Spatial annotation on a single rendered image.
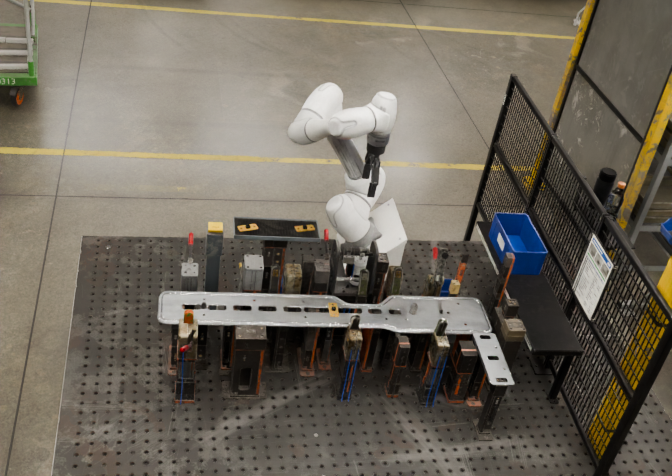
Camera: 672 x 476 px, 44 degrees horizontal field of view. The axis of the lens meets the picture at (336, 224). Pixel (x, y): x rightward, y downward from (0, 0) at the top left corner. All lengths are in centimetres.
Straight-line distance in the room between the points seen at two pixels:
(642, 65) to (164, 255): 306
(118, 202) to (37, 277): 89
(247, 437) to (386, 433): 56
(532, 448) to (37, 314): 276
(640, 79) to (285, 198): 245
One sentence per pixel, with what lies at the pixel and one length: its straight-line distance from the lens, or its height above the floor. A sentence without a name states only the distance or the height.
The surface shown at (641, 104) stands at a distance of 541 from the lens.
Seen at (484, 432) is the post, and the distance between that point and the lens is 355.
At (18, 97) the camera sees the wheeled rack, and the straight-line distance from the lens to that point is 682.
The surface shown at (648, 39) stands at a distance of 541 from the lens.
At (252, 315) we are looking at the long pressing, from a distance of 338.
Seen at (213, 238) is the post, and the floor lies 112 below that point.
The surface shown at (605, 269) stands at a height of 139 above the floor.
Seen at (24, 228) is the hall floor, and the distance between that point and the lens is 553.
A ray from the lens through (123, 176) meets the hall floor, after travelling 599.
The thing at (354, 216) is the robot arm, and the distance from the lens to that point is 405.
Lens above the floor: 326
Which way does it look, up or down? 35 degrees down
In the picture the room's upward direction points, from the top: 10 degrees clockwise
